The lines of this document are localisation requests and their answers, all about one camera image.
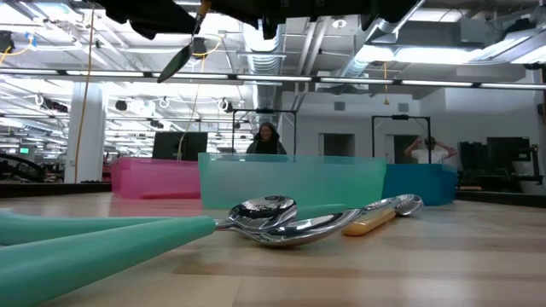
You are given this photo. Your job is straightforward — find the black equipment rack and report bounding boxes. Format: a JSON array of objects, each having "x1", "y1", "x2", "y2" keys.
[{"x1": 456, "y1": 136, "x2": 545, "y2": 194}]

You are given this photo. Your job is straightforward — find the teal translucent plastic bin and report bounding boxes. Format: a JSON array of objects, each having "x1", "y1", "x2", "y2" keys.
[{"x1": 198, "y1": 152, "x2": 388, "y2": 211}]

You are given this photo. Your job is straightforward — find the yellow cable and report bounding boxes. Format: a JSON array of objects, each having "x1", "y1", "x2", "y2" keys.
[{"x1": 73, "y1": 6, "x2": 96, "y2": 184}]

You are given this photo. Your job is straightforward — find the black stand frame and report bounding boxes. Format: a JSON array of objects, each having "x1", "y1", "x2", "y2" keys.
[
  {"x1": 231, "y1": 108, "x2": 299, "y2": 157},
  {"x1": 371, "y1": 113, "x2": 432, "y2": 165}
]

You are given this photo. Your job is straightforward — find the black monitor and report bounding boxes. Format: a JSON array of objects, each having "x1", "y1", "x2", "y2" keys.
[{"x1": 152, "y1": 130, "x2": 209, "y2": 161}]

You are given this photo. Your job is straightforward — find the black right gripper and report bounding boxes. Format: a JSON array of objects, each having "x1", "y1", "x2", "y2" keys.
[{"x1": 208, "y1": 0, "x2": 308, "y2": 42}]

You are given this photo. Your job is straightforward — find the orange handled spoon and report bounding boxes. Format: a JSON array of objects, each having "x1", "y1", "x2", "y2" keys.
[
  {"x1": 342, "y1": 193, "x2": 426, "y2": 238},
  {"x1": 156, "y1": 0, "x2": 213, "y2": 84}
]

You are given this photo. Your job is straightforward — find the black curved machine part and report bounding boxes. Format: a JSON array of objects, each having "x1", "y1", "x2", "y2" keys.
[{"x1": 0, "y1": 153, "x2": 46, "y2": 183}]

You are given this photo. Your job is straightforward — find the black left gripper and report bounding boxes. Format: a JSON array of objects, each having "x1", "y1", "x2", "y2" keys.
[{"x1": 94, "y1": 0, "x2": 198, "y2": 41}]

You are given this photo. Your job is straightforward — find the black ceiling device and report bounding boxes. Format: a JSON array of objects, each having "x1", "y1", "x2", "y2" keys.
[{"x1": 186, "y1": 37, "x2": 209, "y2": 60}]

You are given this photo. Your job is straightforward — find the blue plastic bin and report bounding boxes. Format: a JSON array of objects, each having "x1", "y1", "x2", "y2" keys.
[{"x1": 381, "y1": 163, "x2": 458, "y2": 207}]

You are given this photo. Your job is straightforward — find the red translucent plastic bin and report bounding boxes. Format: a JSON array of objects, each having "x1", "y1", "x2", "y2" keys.
[{"x1": 110, "y1": 156, "x2": 202, "y2": 200}]

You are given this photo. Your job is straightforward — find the white square column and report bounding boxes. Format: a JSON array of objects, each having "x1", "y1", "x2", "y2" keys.
[{"x1": 63, "y1": 80, "x2": 107, "y2": 184}]

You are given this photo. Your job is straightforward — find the long ceiling light strip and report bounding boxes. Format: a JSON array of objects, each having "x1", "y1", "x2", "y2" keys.
[
  {"x1": 0, "y1": 69, "x2": 315, "y2": 83},
  {"x1": 400, "y1": 79, "x2": 546, "y2": 91}
]

